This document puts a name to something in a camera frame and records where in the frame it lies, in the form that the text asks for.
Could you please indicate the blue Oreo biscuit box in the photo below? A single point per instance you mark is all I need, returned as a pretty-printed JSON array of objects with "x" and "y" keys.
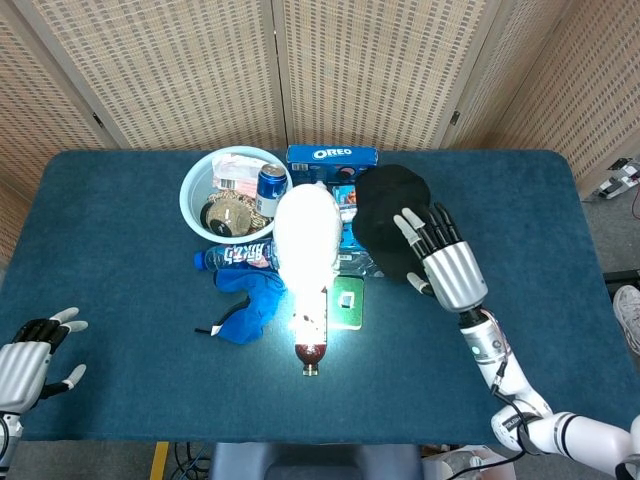
[{"x": 330, "y": 152}]

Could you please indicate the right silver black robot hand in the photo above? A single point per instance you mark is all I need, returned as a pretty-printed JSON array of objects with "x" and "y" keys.
[{"x": 452, "y": 272}]

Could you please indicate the black baseball cap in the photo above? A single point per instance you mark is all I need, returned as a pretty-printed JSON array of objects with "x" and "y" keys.
[{"x": 385, "y": 210}]

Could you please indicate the clear water bottle white cap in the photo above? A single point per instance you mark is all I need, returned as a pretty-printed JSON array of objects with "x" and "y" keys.
[{"x": 360, "y": 262}]

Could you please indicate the white sneaker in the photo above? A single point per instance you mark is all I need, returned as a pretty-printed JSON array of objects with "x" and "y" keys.
[{"x": 627, "y": 315}]

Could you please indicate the pink snack packet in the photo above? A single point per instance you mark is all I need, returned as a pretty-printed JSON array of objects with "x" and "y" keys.
[{"x": 235, "y": 172}]

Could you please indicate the black floor stand base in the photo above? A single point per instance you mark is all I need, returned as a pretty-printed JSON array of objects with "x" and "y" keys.
[{"x": 622, "y": 277}]

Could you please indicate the red liquid bottle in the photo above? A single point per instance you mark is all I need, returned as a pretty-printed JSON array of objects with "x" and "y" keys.
[{"x": 310, "y": 352}]

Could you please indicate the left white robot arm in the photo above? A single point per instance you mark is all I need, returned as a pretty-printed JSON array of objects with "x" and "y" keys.
[{"x": 7, "y": 435}]

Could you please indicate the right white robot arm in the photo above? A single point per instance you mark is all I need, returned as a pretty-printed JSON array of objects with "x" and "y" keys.
[{"x": 575, "y": 430}]

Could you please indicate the white power strip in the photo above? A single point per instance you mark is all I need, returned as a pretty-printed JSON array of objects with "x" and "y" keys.
[{"x": 612, "y": 187}]

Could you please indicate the blue microfibre cloth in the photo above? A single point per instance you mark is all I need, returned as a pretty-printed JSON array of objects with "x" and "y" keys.
[{"x": 255, "y": 305}]

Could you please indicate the blue labelled drink bottle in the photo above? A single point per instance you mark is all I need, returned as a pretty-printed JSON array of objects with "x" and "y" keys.
[{"x": 235, "y": 255}]

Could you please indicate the light blue plastic basin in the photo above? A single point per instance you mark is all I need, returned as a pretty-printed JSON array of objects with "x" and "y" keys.
[{"x": 192, "y": 200}]

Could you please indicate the woven folding screen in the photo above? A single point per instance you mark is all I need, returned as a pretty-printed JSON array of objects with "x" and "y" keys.
[{"x": 175, "y": 75}]

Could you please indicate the round brown jar black lid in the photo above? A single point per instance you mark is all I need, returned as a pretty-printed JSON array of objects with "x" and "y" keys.
[{"x": 222, "y": 217}]

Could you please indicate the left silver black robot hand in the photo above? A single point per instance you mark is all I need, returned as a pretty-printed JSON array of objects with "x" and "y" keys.
[{"x": 20, "y": 370}]

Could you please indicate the blue drink can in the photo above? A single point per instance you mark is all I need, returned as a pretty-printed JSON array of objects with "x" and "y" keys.
[{"x": 267, "y": 192}]

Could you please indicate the white foam mannequin head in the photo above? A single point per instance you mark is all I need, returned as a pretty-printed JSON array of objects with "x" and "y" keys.
[{"x": 307, "y": 235}]

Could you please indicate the teal toothpaste box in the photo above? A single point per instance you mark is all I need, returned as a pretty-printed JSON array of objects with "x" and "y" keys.
[{"x": 350, "y": 235}]

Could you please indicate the green yellow sponge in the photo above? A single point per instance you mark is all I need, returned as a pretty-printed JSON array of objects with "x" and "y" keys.
[{"x": 350, "y": 315}]

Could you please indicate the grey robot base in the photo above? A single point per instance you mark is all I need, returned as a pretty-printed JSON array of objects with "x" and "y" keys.
[{"x": 310, "y": 460}]

